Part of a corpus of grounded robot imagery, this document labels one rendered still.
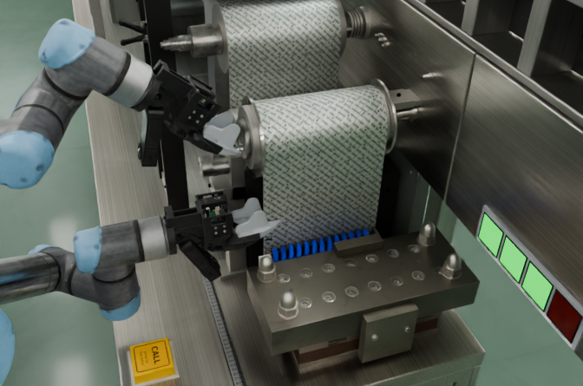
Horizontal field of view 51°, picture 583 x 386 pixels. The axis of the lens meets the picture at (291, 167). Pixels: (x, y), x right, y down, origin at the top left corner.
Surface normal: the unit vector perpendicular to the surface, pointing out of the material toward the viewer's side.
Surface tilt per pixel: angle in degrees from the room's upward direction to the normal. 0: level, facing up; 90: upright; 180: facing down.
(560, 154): 90
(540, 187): 90
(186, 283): 0
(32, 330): 0
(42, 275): 73
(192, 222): 90
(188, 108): 90
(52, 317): 0
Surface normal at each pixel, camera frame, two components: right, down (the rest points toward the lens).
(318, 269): 0.02, -0.82
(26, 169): 0.05, 0.57
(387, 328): 0.32, 0.55
